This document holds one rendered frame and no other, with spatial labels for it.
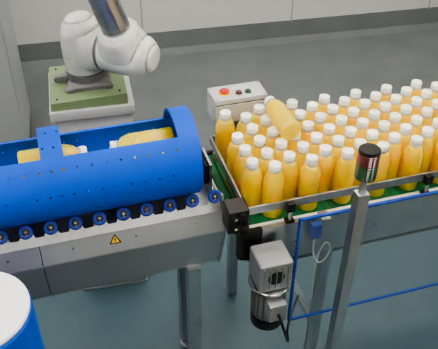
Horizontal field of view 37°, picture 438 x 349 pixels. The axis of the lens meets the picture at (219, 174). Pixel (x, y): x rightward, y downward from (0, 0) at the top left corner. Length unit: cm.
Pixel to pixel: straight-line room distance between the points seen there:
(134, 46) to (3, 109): 154
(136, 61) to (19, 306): 99
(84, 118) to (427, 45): 342
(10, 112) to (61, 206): 183
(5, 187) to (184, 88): 276
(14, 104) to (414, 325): 233
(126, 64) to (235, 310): 128
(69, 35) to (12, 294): 105
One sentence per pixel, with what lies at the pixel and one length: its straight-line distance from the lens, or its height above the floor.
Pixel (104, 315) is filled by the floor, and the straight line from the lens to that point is 306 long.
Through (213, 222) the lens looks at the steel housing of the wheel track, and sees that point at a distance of 216.
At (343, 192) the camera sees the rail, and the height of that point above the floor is 97.
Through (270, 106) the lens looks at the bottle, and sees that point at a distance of 220.
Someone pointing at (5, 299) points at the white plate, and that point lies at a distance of 179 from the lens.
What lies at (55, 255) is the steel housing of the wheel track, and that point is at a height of 87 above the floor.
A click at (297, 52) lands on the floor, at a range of 504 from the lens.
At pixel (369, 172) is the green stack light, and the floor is 120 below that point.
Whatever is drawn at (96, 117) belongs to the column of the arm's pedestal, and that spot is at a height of 96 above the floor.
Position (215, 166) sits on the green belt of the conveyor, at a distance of 234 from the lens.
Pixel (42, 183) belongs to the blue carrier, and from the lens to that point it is 193.
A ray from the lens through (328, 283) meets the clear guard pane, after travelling 236.
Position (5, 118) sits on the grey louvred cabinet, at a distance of 377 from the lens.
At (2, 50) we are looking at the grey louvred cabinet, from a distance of 356.
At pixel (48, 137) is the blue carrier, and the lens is 197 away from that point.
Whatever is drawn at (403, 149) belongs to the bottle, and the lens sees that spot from 231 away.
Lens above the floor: 234
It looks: 39 degrees down
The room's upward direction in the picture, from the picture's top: 1 degrees clockwise
